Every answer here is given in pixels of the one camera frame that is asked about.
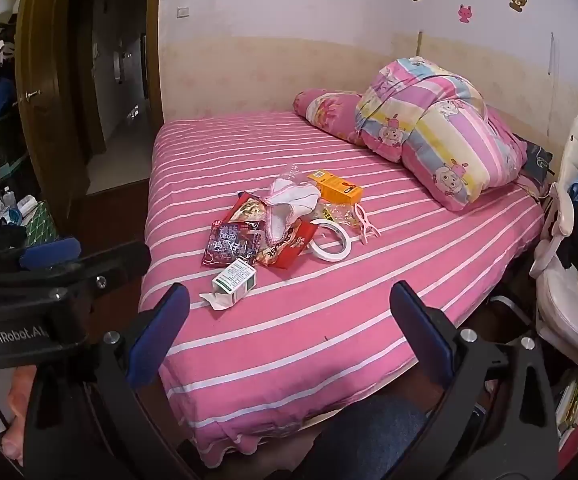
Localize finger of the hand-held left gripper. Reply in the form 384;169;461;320
0;241;152;311
0;236;82;286

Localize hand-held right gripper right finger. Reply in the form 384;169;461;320
389;281;577;480

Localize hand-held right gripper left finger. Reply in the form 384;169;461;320
24;282;192;480

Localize pink plastic clip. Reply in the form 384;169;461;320
349;202;382;245

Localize clear packet with yellow contents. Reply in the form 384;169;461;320
319;202;360;228

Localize white cloth with pink edge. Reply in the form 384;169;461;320
261;180;322;246

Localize clear plastic bottle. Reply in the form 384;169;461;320
274;162;310;191

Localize green patterned box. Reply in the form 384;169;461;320
24;200;58;248

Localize orange pink cloth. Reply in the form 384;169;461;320
1;365;37;466

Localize white green medicine box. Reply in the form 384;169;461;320
200;258;258;313

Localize pink striped bed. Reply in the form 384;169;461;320
139;110;544;468

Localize dark red snack packet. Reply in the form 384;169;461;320
201;220;264;268

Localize person's leg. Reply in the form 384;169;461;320
314;395;430;480

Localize white tape roll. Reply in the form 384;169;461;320
309;219;354;262

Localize brown red snack packet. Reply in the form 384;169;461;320
224;191;274;226

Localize white office chair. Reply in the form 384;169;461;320
529;115;578;366

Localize brown wooden door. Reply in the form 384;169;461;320
15;0;94;211

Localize bright red snack packet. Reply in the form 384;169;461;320
256;220;320;271

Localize row of books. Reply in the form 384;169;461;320
554;372;578;433

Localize orange carton box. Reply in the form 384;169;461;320
307;170;364;207

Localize colourful cartoon quilt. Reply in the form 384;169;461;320
355;56;528;212

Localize pink cartoon pillow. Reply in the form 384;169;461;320
293;89;370;147

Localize wooden door frame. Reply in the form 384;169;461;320
146;0;164;123

